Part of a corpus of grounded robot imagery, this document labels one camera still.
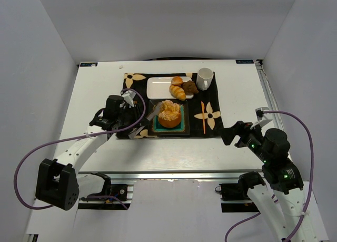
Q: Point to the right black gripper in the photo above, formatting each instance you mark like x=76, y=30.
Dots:
x=239, y=131

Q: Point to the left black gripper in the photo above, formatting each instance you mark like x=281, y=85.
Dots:
x=136, y=118

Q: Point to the metal serving tongs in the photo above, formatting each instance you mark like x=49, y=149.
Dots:
x=146, y=121

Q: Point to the large sugared ring bread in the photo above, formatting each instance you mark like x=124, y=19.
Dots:
x=170, y=114

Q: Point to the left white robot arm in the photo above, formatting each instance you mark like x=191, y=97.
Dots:
x=59, y=182

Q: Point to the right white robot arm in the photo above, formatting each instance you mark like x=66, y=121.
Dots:
x=278, y=192

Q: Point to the white rectangular bread plate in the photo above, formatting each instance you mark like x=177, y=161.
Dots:
x=158, y=88

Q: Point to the black floral placemat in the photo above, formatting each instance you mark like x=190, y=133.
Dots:
x=213, y=120

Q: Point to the teal square plate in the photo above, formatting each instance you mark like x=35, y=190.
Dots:
x=183, y=129

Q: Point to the orange plastic knife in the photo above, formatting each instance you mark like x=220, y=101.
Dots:
x=203, y=116

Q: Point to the croissant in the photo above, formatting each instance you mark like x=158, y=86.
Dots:
x=177, y=92

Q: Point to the brown chocolate muffin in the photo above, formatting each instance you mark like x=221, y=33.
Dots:
x=190, y=87

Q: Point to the small round bun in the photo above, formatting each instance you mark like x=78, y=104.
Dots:
x=177, y=81

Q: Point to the white mug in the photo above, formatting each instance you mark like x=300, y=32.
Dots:
x=204, y=78

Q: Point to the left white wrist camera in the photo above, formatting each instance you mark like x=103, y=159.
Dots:
x=128, y=96

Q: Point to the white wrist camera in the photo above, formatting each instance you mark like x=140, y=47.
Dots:
x=263, y=118
x=128, y=96

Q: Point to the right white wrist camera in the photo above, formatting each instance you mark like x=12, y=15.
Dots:
x=263, y=118

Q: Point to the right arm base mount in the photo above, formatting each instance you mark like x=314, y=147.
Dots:
x=234, y=198

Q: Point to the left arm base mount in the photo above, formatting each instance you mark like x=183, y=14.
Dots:
x=116, y=192

